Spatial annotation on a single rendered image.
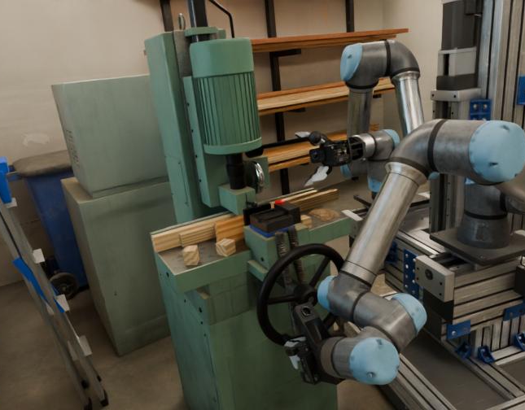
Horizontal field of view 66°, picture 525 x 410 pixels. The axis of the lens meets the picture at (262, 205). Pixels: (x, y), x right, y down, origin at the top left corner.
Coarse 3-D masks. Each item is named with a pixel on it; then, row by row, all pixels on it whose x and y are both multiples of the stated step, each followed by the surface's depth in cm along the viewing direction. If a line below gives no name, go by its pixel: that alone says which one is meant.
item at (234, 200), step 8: (224, 184) 135; (224, 192) 131; (232, 192) 126; (240, 192) 125; (248, 192) 125; (224, 200) 132; (232, 200) 126; (240, 200) 124; (248, 200) 126; (232, 208) 128; (240, 208) 125
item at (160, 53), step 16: (224, 32) 133; (160, 48) 127; (160, 64) 131; (176, 64) 128; (160, 80) 135; (176, 80) 129; (160, 96) 140; (176, 96) 130; (160, 112) 145; (176, 112) 132; (160, 128) 150; (176, 128) 133; (176, 144) 138; (176, 160) 142; (192, 160) 138; (176, 176) 147; (192, 176) 139; (176, 192) 152; (192, 192) 141; (176, 208) 159; (192, 208) 142; (208, 208) 145; (224, 208) 148
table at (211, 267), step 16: (320, 224) 129; (336, 224) 130; (208, 240) 126; (240, 240) 124; (320, 240) 129; (160, 256) 119; (176, 256) 117; (208, 256) 115; (224, 256) 114; (240, 256) 115; (176, 272) 108; (192, 272) 109; (208, 272) 112; (224, 272) 114; (240, 272) 117; (256, 272) 112; (176, 288) 109; (192, 288) 110
